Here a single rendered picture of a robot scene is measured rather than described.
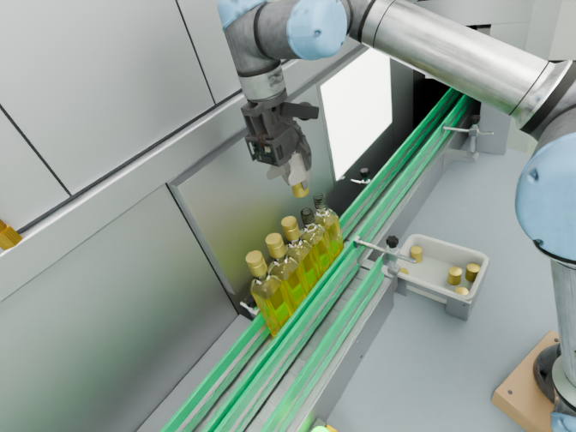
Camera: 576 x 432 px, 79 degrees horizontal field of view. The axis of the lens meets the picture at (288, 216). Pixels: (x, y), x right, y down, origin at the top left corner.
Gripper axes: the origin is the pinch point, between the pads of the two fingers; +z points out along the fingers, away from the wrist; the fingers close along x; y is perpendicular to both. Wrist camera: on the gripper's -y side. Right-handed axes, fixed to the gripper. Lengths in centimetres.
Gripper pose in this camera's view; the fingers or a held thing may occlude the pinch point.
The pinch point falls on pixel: (297, 180)
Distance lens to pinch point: 74.3
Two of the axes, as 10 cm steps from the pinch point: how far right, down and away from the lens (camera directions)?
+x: 7.6, 2.6, -5.9
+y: -6.1, 6.1, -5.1
